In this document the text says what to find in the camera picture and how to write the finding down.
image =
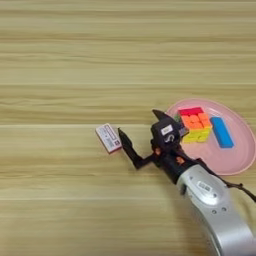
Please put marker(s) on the white and red eraser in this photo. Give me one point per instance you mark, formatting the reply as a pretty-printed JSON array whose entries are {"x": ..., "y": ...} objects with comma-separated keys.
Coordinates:
[{"x": 108, "y": 138}]

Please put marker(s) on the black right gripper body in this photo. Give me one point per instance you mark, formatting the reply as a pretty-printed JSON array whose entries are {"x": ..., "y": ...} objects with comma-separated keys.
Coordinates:
[{"x": 171, "y": 160}]

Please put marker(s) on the pink round plate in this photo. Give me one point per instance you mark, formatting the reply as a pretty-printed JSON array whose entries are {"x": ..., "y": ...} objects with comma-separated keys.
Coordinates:
[{"x": 233, "y": 160}]

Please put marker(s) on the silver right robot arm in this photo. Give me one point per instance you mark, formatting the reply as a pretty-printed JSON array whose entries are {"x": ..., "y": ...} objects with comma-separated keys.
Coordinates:
[{"x": 220, "y": 220}]

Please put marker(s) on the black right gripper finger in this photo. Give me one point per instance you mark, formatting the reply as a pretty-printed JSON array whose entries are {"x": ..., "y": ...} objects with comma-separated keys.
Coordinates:
[
  {"x": 130, "y": 151},
  {"x": 160, "y": 115}
]

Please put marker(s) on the multicoloured puzzle cube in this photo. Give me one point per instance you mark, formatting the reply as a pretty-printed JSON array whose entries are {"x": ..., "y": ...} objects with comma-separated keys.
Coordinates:
[{"x": 196, "y": 125}]

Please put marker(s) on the blue rectangular block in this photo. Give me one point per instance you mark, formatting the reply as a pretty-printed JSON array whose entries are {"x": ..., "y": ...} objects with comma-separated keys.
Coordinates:
[{"x": 221, "y": 132}]

